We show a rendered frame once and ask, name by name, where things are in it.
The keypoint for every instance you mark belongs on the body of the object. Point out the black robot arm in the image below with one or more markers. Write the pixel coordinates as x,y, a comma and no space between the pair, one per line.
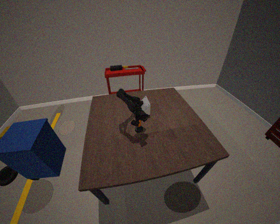
133,105

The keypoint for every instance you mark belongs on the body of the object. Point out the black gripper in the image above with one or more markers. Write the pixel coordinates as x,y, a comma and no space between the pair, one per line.
136,122

